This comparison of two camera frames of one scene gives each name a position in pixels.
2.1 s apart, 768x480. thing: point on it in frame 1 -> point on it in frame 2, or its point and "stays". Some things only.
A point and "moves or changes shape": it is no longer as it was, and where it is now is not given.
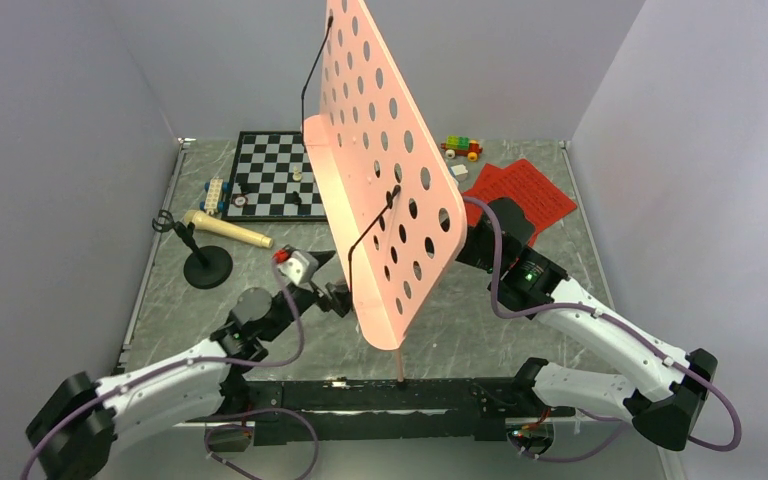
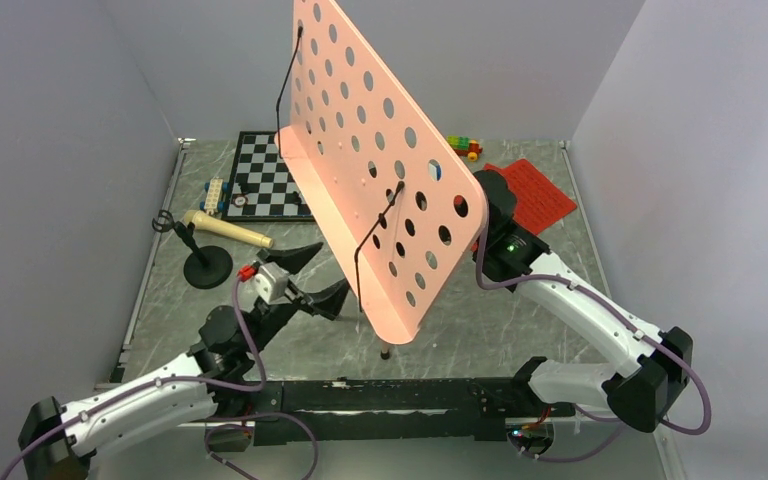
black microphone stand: [206, 267] stays
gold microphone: [217, 225] stays
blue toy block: [459, 172] -> [435, 171]
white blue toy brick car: [214, 197] stays
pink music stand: [389, 188] moves or changes shape
